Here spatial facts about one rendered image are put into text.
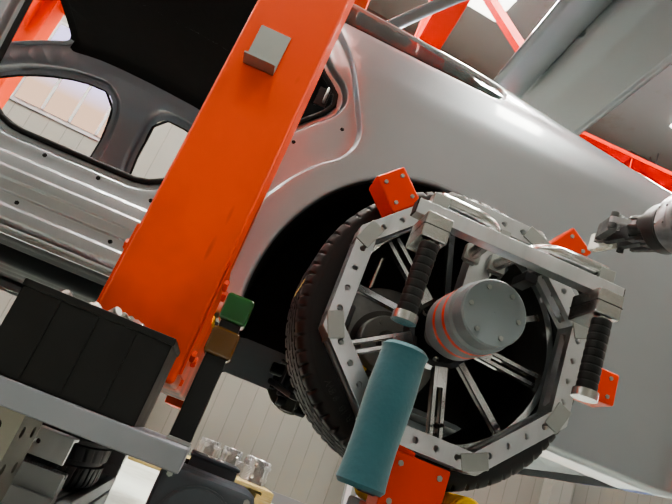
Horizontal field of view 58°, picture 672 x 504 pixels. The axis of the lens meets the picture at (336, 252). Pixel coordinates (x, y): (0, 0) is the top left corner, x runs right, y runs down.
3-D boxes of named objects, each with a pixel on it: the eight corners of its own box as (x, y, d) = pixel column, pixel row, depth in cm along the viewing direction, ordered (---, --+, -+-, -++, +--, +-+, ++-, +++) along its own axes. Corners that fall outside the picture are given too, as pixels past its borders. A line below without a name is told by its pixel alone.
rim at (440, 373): (500, 461, 152) (510, 268, 167) (550, 467, 130) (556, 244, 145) (301, 433, 144) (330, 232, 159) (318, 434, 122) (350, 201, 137)
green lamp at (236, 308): (243, 332, 88) (253, 306, 89) (244, 327, 84) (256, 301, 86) (217, 321, 88) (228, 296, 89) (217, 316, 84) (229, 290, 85)
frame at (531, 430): (532, 503, 125) (590, 267, 143) (550, 507, 119) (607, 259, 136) (287, 403, 120) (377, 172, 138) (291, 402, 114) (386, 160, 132)
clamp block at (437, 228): (428, 259, 114) (437, 234, 115) (446, 245, 105) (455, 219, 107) (404, 248, 113) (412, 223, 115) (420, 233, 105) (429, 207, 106)
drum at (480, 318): (471, 373, 130) (489, 312, 134) (520, 363, 110) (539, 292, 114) (411, 347, 129) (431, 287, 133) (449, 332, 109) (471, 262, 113)
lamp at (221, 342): (228, 364, 87) (240, 338, 88) (229, 361, 83) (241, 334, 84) (202, 353, 86) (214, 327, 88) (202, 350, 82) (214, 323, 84)
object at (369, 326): (412, 423, 167) (448, 317, 177) (421, 423, 160) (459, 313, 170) (305, 376, 165) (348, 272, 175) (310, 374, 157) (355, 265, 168)
